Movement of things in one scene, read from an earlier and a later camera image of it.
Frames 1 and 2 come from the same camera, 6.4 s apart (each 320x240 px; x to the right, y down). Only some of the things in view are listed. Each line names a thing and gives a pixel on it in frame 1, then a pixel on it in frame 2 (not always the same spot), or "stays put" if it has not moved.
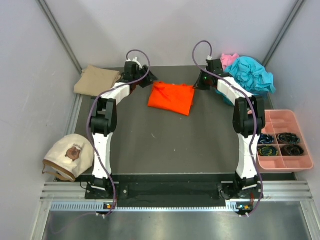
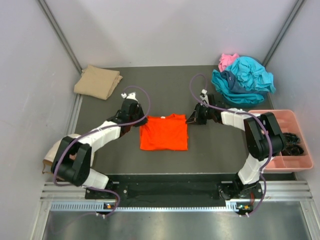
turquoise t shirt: [250, 73] stays put
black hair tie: [288, 138] stays put
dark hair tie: [291, 150] stays put
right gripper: [199, 85] -> [196, 114]
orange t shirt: [176, 98] -> [168, 133]
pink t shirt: [227, 60] stays put
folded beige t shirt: [94, 80] stays put
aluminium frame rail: [277, 190] stays put
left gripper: [148, 80] -> [139, 110]
